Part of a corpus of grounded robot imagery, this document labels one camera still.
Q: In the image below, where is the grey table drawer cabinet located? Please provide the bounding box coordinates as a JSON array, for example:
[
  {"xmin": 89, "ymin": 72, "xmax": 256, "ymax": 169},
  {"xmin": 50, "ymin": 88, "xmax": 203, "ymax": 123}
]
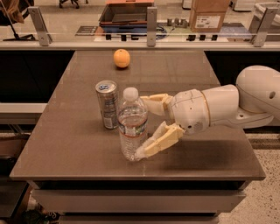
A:
[{"xmin": 31, "ymin": 189, "xmax": 246, "ymax": 224}]

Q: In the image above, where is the clear plastic water bottle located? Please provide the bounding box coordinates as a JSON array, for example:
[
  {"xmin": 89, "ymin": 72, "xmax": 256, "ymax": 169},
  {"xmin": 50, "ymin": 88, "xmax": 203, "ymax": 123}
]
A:
[{"xmin": 117, "ymin": 87, "xmax": 148, "ymax": 161}]

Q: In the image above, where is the right metal glass bracket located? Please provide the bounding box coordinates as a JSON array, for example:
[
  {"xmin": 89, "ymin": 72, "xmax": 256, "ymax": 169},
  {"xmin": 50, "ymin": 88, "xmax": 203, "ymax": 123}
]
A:
[{"xmin": 251, "ymin": 7, "xmax": 277, "ymax": 47}]

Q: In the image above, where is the left metal glass bracket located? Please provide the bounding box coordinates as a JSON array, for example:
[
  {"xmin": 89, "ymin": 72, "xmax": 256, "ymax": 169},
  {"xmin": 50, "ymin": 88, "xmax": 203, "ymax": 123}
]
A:
[{"xmin": 28, "ymin": 6, "xmax": 53, "ymax": 46}]

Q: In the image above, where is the middle metal glass bracket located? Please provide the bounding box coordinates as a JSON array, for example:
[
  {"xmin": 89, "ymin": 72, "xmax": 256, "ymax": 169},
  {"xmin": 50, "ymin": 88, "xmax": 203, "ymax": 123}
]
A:
[{"xmin": 147, "ymin": 6, "xmax": 158, "ymax": 47}]

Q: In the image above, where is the metal glass bracket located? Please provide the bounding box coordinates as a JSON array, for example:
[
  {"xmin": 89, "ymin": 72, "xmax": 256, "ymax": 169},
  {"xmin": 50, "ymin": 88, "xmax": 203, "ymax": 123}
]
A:
[
  {"xmin": 147, "ymin": 6, "xmax": 158, "ymax": 47},
  {"xmin": 28, "ymin": 6, "xmax": 53, "ymax": 46},
  {"xmin": 251, "ymin": 7, "xmax": 277, "ymax": 47}
]

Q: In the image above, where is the silver drink can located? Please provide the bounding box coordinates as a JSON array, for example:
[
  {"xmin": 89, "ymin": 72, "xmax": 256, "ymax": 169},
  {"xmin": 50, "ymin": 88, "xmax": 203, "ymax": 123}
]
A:
[{"xmin": 95, "ymin": 80, "xmax": 118, "ymax": 130}]

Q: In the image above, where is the grey open tray box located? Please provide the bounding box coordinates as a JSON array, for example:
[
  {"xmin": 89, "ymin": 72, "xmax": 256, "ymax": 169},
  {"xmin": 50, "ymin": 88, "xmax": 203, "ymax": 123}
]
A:
[{"xmin": 99, "ymin": 0, "xmax": 154, "ymax": 25}]

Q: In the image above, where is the black floor stand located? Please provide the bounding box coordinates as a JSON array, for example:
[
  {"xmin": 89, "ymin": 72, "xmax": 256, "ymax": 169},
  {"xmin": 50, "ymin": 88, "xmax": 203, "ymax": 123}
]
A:
[{"xmin": 0, "ymin": 0, "xmax": 38, "ymax": 42}]

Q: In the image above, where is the orange fruit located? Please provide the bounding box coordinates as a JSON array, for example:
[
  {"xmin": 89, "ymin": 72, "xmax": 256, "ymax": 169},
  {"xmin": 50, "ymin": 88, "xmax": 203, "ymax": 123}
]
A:
[{"xmin": 113, "ymin": 49, "xmax": 130, "ymax": 68}]

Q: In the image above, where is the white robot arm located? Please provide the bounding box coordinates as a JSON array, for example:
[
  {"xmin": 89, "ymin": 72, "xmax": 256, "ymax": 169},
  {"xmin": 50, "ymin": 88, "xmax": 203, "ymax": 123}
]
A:
[{"xmin": 135, "ymin": 66, "xmax": 280, "ymax": 160}]

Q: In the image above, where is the cardboard box with label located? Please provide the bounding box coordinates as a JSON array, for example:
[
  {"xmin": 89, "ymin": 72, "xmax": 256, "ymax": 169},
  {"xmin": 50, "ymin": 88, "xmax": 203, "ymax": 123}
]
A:
[{"xmin": 189, "ymin": 0, "xmax": 230, "ymax": 32}]

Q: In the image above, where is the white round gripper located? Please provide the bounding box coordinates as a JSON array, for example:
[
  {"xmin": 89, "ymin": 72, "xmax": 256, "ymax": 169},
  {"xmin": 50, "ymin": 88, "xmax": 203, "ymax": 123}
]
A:
[{"xmin": 135, "ymin": 89, "xmax": 210, "ymax": 160}]

